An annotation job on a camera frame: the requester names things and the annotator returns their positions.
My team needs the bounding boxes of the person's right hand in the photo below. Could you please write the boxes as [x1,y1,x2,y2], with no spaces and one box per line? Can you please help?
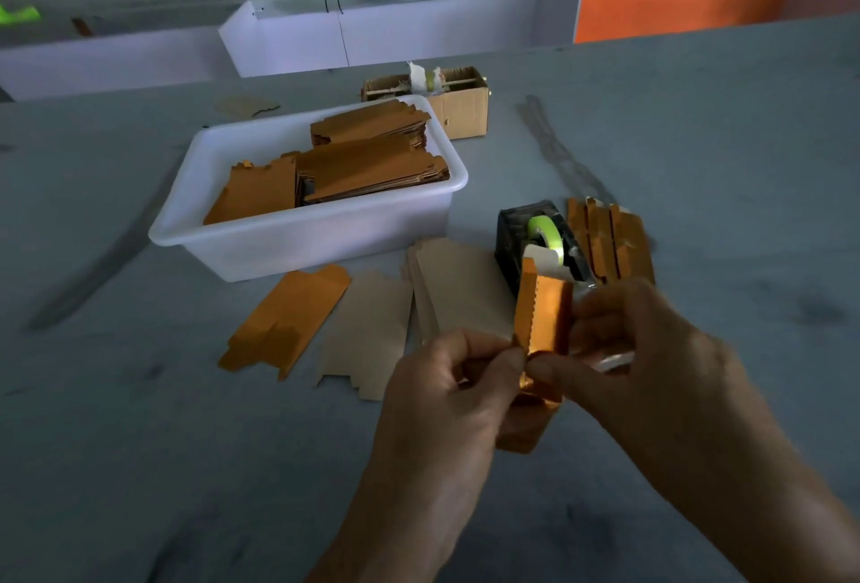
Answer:
[527,277,754,497]

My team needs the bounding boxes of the person's left hand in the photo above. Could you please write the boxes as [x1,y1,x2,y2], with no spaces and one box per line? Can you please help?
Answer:
[369,327,529,537]

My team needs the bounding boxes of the single beige blank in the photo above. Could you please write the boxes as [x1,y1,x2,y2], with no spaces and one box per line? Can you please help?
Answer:
[315,269,414,403]

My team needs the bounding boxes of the pile of beige blanks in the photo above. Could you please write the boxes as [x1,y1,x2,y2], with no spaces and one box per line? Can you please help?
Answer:
[407,237,519,346]

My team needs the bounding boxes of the gold cartons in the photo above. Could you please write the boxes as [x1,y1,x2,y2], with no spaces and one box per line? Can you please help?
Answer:
[204,100,451,225]

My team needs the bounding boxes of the person's right forearm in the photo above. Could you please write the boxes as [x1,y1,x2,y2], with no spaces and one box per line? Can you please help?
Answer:
[672,448,860,583]

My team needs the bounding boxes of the person's left forearm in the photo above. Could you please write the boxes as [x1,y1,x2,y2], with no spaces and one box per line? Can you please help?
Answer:
[309,509,456,583]

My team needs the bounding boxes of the green tape roll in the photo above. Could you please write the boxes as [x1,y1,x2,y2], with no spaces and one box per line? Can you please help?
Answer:
[527,214,566,261]

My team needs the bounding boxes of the black tape dispenser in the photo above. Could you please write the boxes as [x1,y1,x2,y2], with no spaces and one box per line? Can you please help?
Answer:
[495,200,599,302]

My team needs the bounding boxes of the white plastic bin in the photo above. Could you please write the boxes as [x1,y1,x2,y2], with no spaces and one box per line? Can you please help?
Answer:
[149,95,470,283]

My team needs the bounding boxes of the small cardboard box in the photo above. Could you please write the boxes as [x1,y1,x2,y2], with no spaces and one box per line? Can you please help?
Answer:
[360,65,492,142]

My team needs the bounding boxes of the long white tray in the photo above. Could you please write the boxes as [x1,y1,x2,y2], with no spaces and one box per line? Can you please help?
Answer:
[219,0,583,78]
[0,27,241,103]

